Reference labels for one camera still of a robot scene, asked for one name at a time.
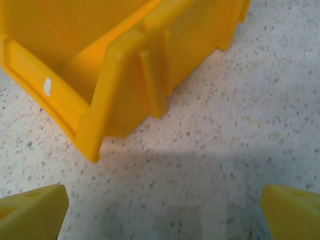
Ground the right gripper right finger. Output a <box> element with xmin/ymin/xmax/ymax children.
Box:
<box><xmin>260</xmin><ymin>184</ymin><xmax>320</xmax><ymax>240</ymax></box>

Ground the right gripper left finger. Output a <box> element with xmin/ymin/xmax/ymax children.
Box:
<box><xmin>0</xmin><ymin>184</ymin><xmax>70</xmax><ymax>240</ymax></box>

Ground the white sticker scrap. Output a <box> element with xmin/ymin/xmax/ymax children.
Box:
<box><xmin>42</xmin><ymin>77</ymin><xmax>54</xmax><ymax>97</ymax></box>

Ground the yellow plastic bin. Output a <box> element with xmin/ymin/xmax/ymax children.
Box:
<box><xmin>0</xmin><ymin>0</ymin><xmax>252</xmax><ymax>165</ymax></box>

